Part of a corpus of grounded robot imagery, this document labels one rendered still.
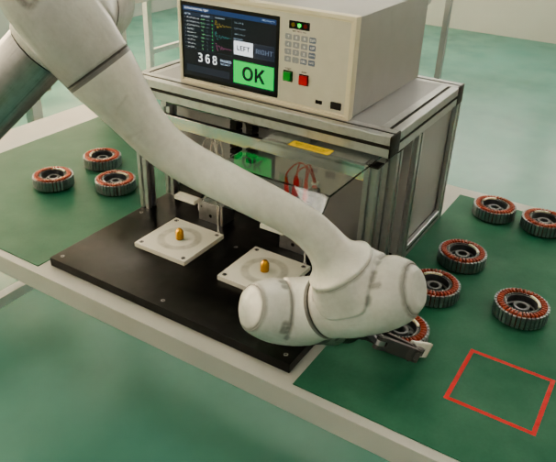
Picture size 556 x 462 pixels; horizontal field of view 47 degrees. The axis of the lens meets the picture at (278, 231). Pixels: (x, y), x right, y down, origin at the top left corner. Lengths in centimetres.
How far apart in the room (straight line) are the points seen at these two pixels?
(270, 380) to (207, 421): 98
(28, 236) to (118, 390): 80
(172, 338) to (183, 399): 95
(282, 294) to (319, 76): 53
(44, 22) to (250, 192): 33
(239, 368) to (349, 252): 42
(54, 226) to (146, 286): 40
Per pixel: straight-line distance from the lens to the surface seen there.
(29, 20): 89
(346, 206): 155
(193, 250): 149
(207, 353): 125
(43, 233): 169
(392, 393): 120
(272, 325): 97
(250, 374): 121
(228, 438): 211
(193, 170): 89
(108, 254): 153
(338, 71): 131
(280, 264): 144
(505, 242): 172
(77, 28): 87
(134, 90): 89
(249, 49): 141
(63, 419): 224
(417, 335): 128
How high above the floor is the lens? 156
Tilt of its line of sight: 30 degrees down
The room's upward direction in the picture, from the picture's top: 2 degrees clockwise
